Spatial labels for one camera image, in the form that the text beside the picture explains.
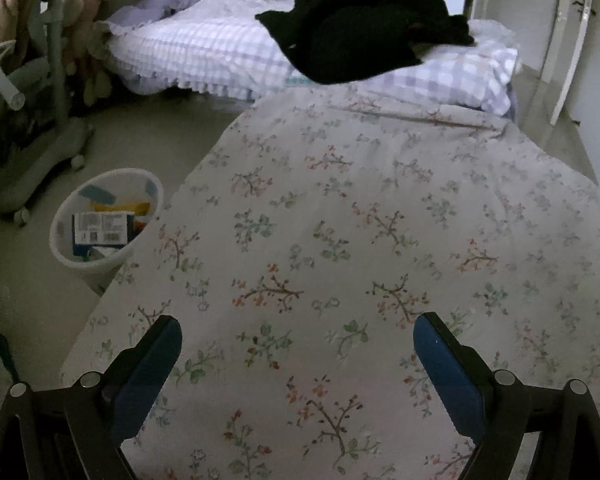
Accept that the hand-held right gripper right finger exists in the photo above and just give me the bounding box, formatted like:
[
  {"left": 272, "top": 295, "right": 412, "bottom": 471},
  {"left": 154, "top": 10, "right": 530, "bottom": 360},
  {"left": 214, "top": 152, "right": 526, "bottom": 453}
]
[{"left": 412, "top": 311, "right": 600, "bottom": 480}]

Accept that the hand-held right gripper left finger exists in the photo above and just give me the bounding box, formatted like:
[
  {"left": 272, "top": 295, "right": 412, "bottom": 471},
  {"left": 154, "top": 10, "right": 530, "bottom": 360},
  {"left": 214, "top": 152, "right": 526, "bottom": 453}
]
[{"left": 0, "top": 314, "right": 183, "bottom": 480}]

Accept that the large dark blue box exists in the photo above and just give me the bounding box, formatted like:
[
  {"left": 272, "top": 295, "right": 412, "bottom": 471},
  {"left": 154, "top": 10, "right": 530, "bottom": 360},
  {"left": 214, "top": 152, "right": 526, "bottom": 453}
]
[{"left": 71, "top": 211, "right": 137, "bottom": 249}]

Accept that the yellow and black packet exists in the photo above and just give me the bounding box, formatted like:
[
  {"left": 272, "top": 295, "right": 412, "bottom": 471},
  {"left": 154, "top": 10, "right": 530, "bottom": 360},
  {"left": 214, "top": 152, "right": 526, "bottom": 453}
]
[{"left": 89, "top": 201, "right": 154, "bottom": 217}]

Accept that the white round waste bin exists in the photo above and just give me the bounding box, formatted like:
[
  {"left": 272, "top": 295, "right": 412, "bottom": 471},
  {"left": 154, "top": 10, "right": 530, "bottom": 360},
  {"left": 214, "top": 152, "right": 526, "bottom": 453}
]
[{"left": 49, "top": 168, "right": 165, "bottom": 296}]

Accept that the floral bed sheet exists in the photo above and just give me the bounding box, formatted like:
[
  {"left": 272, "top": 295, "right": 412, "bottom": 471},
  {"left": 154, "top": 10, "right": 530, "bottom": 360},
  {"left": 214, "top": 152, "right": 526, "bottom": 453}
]
[{"left": 59, "top": 84, "right": 600, "bottom": 480}]

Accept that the grey wheeled stand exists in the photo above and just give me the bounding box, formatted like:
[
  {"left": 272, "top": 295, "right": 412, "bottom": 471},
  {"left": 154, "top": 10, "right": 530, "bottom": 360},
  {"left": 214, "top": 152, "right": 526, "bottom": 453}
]
[{"left": 0, "top": 0, "right": 97, "bottom": 227}]

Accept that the pink plush toy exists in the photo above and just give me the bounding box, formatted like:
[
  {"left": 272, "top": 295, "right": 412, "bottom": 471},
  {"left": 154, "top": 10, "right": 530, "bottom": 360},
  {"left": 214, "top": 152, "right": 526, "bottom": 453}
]
[{"left": 62, "top": 0, "right": 113, "bottom": 107}]

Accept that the purple checked pillow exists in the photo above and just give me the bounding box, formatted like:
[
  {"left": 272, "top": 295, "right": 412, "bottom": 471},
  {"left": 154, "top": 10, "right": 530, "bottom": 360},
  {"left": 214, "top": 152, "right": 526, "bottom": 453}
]
[{"left": 104, "top": 0, "right": 522, "bottom": 117}]

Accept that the black garment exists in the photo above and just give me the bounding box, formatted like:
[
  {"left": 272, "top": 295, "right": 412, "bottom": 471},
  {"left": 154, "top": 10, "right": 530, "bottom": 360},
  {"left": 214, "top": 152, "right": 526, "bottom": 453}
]
[{"left": 255, "top": 0, "right": 477, "bottom": 86}]

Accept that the lilac duvet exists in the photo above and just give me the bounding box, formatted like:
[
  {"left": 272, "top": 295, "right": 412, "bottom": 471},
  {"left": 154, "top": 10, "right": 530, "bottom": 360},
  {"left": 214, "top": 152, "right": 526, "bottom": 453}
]
[{"left": 105, "top": 0, "right": 297, "bottom": 26}]

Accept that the white wardrobe door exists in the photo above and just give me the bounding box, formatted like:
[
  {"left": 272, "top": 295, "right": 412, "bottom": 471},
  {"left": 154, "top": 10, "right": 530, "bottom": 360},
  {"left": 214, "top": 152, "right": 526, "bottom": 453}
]
[{"left": 467, "top": 0, "right": 600, "bottom": 127}]

